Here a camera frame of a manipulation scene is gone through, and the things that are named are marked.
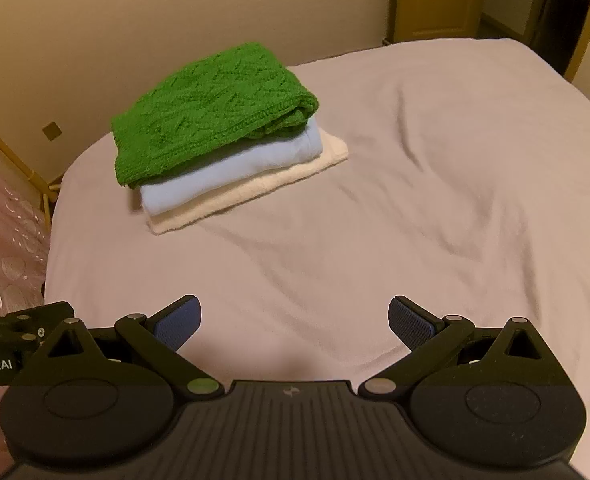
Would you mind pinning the green knitted sweater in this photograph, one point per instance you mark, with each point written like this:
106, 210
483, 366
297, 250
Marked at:
210, 105

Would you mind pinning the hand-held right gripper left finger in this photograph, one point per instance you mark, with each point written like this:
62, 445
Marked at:
177, 322

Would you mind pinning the light blue folded garment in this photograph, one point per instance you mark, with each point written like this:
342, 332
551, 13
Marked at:
235, 165

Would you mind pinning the bed with white duvet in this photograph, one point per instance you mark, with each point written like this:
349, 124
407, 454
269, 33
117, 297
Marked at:
425, 185

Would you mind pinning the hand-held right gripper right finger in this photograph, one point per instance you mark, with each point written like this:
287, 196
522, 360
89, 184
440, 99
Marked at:
410, 322

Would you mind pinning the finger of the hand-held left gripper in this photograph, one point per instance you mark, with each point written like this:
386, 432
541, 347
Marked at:
30, 322

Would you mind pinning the yellow wooden frame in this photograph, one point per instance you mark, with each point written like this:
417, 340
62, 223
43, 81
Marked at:
10, 152

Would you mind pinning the brown wooden door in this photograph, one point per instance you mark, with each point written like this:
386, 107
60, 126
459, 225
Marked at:
435, 0

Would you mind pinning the pink patterned cloth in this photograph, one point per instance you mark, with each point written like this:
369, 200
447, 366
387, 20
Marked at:
5, 230

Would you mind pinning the white folded towel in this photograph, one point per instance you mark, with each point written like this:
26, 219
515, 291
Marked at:
285, 180

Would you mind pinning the brass wall outlet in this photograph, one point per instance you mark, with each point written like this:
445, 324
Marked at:
52, 131

